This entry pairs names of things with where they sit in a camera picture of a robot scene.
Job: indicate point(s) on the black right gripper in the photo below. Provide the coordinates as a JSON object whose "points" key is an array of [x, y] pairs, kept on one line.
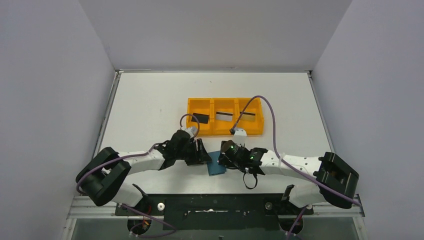
{"points": [[225, 152]]}

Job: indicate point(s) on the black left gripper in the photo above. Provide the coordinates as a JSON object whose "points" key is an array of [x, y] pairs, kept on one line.
{"points": [[199, 151]]}

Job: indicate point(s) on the blue leather card holder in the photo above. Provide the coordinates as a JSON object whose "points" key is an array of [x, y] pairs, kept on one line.
{"points": [[213, 166]]}

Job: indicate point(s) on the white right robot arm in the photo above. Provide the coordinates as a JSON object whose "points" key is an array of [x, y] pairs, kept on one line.
{"points": [[329, 178]]}

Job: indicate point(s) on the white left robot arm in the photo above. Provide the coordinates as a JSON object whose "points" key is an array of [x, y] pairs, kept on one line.
{"points": [[103, 178]]}

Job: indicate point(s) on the black card in tray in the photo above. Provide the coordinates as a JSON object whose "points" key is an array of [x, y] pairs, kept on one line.
{"points": [[201, 118]]}

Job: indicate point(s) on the silver striped card middle compartment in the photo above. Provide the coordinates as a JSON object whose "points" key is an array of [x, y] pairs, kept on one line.
{"points": [[224, 116]]}

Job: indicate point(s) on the yellow three-compartment plastic tray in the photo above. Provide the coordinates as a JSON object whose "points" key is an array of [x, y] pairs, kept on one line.
{"points": [[233, 105]]}

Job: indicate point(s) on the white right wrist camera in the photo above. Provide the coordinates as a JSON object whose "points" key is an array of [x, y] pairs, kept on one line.
{"points": [[239, 137]]}

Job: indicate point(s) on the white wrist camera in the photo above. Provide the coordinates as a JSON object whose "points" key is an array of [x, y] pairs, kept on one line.
{"points": [[192, 131], [239, 137]]}

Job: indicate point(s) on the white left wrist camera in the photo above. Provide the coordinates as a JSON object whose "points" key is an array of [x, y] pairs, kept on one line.
{"points": [[192, 131]]}

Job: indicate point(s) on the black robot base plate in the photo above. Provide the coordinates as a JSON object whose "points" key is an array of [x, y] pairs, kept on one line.
{"points": [[160, 214]]}

